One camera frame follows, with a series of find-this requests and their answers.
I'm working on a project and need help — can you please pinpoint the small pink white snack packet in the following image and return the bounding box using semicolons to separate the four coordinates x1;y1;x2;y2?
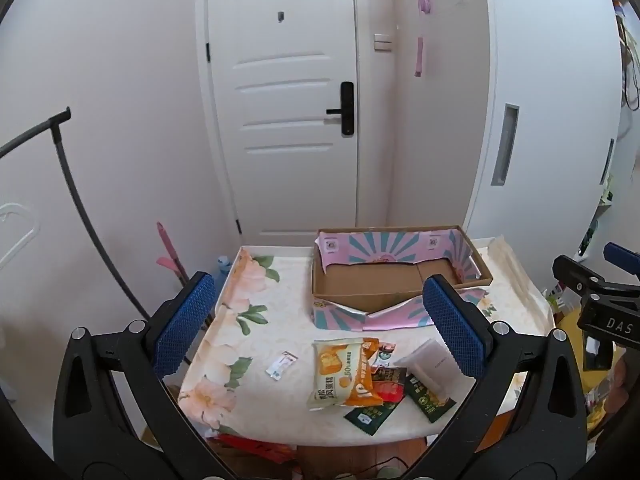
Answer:
375;342;396;366

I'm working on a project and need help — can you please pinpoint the black door handle lock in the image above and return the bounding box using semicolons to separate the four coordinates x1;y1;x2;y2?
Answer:
326;81;356;136

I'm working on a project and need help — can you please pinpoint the white bedroom door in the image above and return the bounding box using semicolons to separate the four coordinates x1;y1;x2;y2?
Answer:
207;0;358;246

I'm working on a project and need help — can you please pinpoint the white light switch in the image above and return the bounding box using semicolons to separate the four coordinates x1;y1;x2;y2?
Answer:
373;34;394;52

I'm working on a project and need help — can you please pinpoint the pink lined cardboard box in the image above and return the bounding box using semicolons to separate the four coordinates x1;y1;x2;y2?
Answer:
311;226;492;332

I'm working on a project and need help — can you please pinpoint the floral white tablecloth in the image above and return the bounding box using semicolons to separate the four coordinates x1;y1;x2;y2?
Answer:
178;237;554;446

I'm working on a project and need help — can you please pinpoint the pink hanging strap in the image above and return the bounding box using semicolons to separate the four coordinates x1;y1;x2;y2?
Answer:
412;0;436;79

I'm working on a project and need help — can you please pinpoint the white plastic snack packet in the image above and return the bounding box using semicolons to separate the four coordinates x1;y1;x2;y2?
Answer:
394;339;462;396

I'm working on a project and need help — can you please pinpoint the black curved metal rack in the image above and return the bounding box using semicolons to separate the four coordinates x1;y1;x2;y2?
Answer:
1;107;151;321

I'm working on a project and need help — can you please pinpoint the orange white cake snack bag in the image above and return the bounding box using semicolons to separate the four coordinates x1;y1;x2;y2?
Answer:
307;337;384;411

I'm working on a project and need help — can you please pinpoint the small white sachet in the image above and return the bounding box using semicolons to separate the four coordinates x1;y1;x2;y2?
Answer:
266;351;298;382

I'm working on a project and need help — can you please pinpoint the dark green cracker packet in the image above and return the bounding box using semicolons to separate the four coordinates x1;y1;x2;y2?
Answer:
344;402;399;437
405;374;456;424

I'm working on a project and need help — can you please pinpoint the white wardrobe door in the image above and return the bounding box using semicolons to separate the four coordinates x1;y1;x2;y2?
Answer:
466;0;622;289

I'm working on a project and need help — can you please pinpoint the pink mop handle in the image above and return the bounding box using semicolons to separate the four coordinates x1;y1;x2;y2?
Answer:
156;222;189;285

